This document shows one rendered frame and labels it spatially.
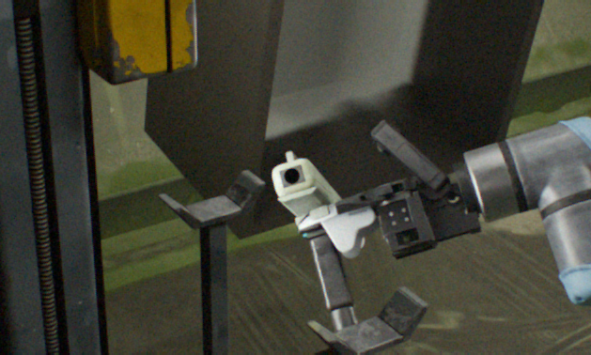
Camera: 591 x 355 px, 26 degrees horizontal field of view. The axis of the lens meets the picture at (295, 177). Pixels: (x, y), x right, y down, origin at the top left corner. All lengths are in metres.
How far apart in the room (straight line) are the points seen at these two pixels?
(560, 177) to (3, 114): 0.93
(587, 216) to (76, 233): 0.86
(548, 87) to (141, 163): 1.27
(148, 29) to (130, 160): 2.32
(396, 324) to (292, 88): 1.76
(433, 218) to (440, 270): 1.39
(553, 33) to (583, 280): 2.29
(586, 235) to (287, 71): 1.16
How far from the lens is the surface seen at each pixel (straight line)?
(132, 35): 0.69
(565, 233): 1.51
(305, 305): 2.78
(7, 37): 0.69
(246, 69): 2.03
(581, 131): 1.54
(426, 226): 1.52
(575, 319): 2.81
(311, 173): 1.47
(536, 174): 1.52
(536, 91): 3.68
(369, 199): 1.52
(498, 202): 1.53
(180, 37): 0.70
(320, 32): 2.54
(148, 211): 3.04
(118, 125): 3.01
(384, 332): 0.83
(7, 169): 0.72
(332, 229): 1.54
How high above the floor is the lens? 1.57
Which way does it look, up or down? 27 degrees down
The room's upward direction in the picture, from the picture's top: 1 degrees clockwise
